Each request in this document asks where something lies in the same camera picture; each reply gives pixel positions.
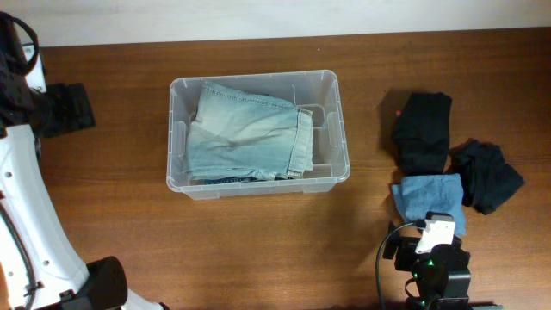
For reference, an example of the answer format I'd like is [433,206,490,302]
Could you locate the light blue cloth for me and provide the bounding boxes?
[391,174,467,237]

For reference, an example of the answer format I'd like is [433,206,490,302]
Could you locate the dark garment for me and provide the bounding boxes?
[450,139,525,215]

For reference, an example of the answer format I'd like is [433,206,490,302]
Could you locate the black garment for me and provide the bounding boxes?
[392,92,452,176]

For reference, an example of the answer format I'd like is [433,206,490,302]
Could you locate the light wash jeans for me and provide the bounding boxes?
[183,82,313,181]

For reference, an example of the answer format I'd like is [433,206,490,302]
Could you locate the dark blue jeans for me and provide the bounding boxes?
[201,177,258,185]

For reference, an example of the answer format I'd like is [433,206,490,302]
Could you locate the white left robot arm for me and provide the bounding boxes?
[1,12,165,310]

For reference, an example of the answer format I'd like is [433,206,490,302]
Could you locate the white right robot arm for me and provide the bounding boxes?
[375,212,504,310]

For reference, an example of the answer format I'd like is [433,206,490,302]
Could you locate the clear plastic storage container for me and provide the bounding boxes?
[166,70,350,201]

